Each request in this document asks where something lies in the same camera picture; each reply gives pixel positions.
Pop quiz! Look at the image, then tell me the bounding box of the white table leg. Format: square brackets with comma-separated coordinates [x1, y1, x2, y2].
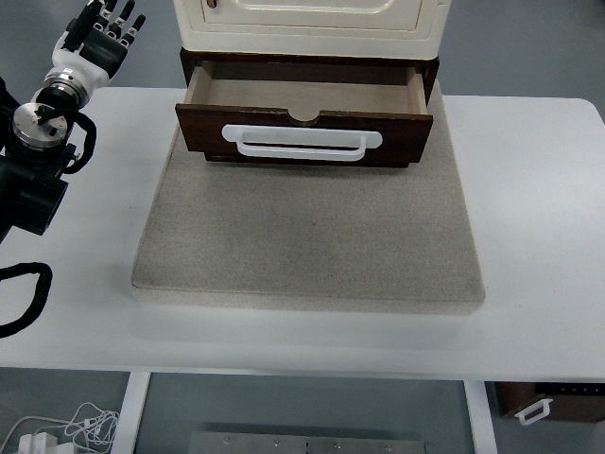
[111, 372, 151, 454]
[463, 380, 498, 454]

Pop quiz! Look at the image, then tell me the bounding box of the white power adapter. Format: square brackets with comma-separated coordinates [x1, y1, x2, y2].
[17, 432, 58, 454]

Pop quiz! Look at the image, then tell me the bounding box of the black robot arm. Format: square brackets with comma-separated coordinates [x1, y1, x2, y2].
[1, 81, 96, 237]

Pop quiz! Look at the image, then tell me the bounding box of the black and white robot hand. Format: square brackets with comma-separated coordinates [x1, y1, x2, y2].
[45, 1, 146, 96]

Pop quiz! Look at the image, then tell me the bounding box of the white cable bundle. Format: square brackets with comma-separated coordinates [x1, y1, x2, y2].
[0, 402, 120, 454]

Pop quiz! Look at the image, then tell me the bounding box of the white table leg left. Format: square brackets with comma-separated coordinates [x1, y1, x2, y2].
[111, 372, 151, 454]

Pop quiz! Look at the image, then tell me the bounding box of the black sleeved cable loop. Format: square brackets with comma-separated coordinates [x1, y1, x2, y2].
[0, 262, 53, 339]

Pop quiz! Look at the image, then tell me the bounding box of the dark wooden drawer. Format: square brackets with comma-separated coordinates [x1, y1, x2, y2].
[176, 61, 433, 167]

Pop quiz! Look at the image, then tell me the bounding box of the cream white cabinet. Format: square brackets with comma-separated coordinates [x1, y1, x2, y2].
[174, 0, 451, 61]

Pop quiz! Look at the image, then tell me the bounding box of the beige fabric mat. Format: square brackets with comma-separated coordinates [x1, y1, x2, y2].
[131, 89, 486, 314]

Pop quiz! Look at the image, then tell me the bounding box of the white table leg right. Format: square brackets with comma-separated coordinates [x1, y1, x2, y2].
[463, 380, 498, 454]

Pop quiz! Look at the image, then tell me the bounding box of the brown box with white handle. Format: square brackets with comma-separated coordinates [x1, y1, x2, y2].
[495, 382, 604, 426]

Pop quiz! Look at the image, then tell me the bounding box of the white drawer handle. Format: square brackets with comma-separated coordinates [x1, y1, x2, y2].
[221, 124, 383, 163]

